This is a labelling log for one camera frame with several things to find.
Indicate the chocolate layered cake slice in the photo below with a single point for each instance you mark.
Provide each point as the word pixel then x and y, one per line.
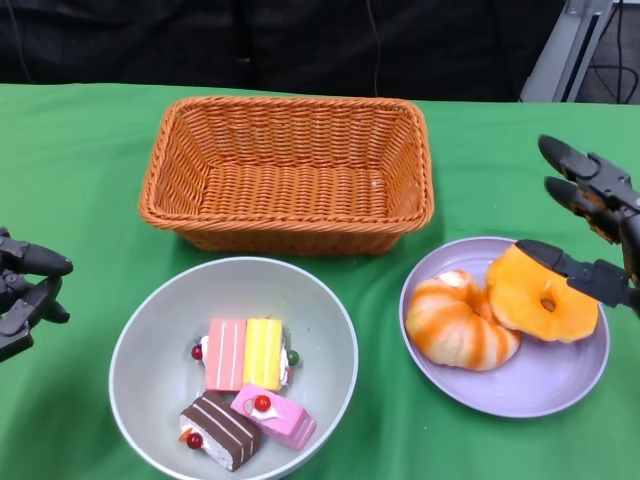
pixel 220 425

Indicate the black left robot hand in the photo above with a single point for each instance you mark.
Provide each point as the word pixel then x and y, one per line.
pixel 25 260

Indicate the grey-green round bowl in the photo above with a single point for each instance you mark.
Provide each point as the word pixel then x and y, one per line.
pixel 150 350

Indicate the pink yellow fruit cake slice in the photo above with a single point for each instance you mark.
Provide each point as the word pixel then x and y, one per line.
pixel 245 350

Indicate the black backdrop cloth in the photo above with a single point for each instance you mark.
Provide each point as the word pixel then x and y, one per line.
pixel 150 40

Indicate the orange white striped bun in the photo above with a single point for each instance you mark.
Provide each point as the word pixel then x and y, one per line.
pixel 450 330

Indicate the orange wicker basket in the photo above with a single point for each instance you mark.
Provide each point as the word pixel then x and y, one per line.
pixel 280 200

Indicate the lavender round plate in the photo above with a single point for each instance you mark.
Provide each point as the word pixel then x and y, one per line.
pixel 540 380

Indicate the grey aluminium frame post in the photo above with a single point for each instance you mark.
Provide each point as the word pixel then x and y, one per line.
pixel 560 60

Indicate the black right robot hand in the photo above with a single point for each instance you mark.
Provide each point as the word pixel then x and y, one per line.
pixel 610 185

